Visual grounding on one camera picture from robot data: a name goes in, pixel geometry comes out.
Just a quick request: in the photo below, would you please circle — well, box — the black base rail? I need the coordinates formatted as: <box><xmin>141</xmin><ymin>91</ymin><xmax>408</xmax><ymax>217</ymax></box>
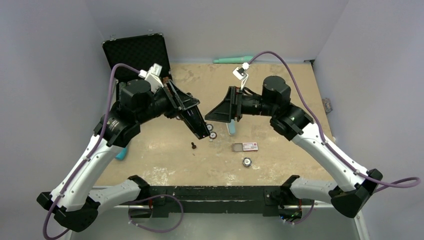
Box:
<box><xmin>89</xmin><ymin>184</ymin><xmax>332</xmax><ymax>220</ymax></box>

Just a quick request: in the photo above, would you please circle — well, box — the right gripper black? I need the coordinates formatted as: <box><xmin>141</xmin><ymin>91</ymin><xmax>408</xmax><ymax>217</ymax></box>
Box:
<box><xmin>205</xmin><ymin>86</ymin><xmax>276</xmax><ymax>123</ymax></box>

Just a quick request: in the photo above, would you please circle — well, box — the grey poker chip front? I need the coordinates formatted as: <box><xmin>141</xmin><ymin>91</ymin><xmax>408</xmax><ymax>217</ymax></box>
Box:
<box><xmin>242</xmin><ymin>157</ymin><xmax>252</xmax><ymax>168</ymax></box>

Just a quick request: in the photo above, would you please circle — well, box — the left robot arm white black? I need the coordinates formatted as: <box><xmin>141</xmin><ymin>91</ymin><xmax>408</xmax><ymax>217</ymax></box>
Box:
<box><xmin>37</xmin><ymin>80</ymin><xmax>209</xmax><ymax>232</ymax></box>

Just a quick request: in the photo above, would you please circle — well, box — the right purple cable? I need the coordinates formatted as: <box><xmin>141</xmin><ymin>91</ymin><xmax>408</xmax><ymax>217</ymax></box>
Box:
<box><xmin>248</xmin><ymin>50</ymin><xmax>422</xmax><ymax>188</ymax></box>

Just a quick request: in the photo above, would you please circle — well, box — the mint green marker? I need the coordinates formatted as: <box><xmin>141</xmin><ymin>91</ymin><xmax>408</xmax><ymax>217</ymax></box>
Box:
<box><xmin>213</xmin><ymin>56</ymin><xmax>253</xmax><ymax>64</ymax></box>

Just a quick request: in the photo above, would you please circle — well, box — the light blue stapler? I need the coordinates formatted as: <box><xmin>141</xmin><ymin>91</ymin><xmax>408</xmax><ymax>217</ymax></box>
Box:
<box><xmin>226</xmin><ymin>119</ymin><xmax>236</xmax><ymax>136</ymax></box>

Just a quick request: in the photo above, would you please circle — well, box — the purple cable loop front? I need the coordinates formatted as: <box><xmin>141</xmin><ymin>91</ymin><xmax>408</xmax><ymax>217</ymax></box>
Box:
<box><xmin>128</xmin><ymin>194</ymin><xmax>184</xmax><ymax>233</ymax></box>

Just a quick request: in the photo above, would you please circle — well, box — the black poker chip case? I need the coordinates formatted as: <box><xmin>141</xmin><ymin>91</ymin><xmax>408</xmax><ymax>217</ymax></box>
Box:
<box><xmin>102</xmin><ymin>33</ymin><xmax>173</xmax><ymax>80</ymax></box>

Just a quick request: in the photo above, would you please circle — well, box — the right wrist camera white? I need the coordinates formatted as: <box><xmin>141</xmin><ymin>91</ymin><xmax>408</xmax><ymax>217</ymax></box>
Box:
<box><xmin>232</xmin><ymin>62</ymin><xmax>250</xmax><ymax>90</ymax></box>

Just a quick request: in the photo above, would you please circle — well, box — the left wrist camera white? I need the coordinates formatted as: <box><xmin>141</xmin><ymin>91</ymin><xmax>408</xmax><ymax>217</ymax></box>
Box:
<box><xmin>138</xmin><ymin>63</ymin><xmax>164</xmax><ymax>93</ymax></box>

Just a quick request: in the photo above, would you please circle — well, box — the blue handled tool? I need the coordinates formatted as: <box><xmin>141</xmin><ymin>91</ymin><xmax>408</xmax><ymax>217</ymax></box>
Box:
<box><xmin>115</xmin><ymin>147</ymin><xmax>128</xmax><ymax>161</ymax></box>

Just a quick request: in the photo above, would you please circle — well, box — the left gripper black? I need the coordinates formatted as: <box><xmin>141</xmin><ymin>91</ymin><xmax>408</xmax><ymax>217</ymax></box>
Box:
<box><xmin>136</xmin><ymin>79</ymin><xmax>199</xmax><ymax>124</ymax></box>

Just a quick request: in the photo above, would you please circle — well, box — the black stapler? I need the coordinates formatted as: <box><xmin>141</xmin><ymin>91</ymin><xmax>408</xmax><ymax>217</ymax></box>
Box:
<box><xmin>179</xmin><ymin>106</ymin><xmax>210</xmax><ymax>140</ymax></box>

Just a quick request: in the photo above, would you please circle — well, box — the red staple box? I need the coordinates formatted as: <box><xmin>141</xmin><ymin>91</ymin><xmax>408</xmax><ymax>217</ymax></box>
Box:
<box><xmin>232</xmin><ymin>142</ymin><xmax>259</xmax><ymax>152</ymax></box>

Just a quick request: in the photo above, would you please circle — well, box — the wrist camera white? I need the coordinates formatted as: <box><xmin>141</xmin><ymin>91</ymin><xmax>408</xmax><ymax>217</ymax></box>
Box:
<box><xmin>232</xmin><ymin>62</ymin><xmax>250</xmax><ymax>90</ymax></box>
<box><xmin>138</xmin><ymin>63</ymin><xmax>164</xmax><ymax>93</ymax></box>

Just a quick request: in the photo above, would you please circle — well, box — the orange black poker chip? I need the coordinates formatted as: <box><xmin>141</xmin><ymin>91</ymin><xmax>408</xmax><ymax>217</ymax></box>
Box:
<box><xmin>209</xmin><ymin>131</ymin><xmax>217</xmax><ymax>140</ymax></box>

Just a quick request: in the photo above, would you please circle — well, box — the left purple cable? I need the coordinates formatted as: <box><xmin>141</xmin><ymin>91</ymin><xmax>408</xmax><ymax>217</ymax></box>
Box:
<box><xmin>42</xmin><ymin>63</ymin><xmax>143</xmax><ymax>240</ymax></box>

